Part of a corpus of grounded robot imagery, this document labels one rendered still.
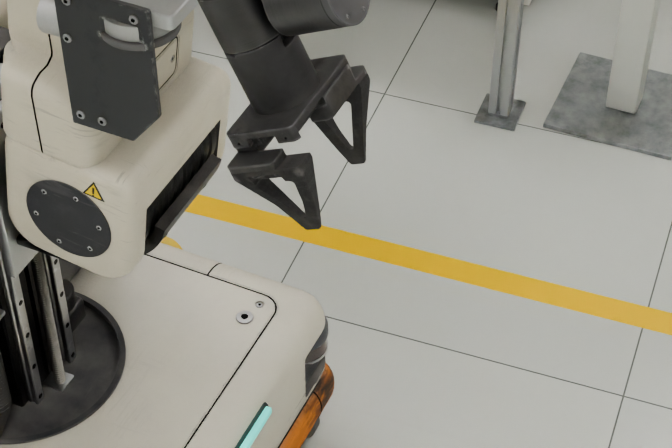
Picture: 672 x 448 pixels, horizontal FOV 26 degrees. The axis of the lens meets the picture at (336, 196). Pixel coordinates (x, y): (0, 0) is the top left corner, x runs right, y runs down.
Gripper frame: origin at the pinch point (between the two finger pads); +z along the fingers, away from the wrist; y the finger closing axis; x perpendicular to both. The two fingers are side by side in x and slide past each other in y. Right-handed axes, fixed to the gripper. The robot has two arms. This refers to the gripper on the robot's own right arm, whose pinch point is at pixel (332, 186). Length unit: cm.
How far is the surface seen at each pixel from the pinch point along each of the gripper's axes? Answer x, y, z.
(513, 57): 58, 132, 64
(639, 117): 43, 143, 87
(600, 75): 53, 153, 82
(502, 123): 64, 131, 77
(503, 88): 62, 132, 70
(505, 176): 60, 117, 80
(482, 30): 77, 158, 71
